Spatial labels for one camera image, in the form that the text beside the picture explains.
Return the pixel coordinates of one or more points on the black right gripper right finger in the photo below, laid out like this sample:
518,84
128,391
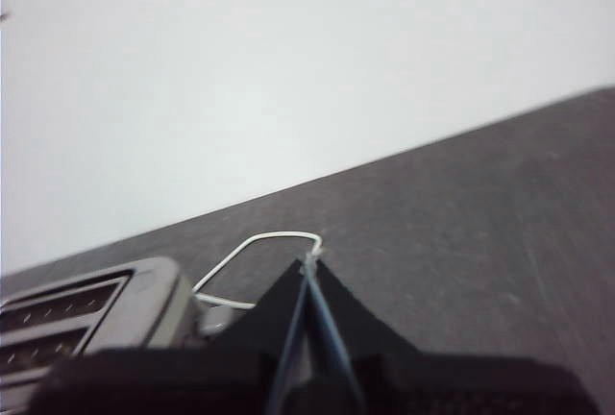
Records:
355,328

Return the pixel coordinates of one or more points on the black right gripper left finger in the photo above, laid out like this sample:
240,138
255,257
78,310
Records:
269,319

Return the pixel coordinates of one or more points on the cream two-slot toaster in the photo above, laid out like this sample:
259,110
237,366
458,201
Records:
154,300

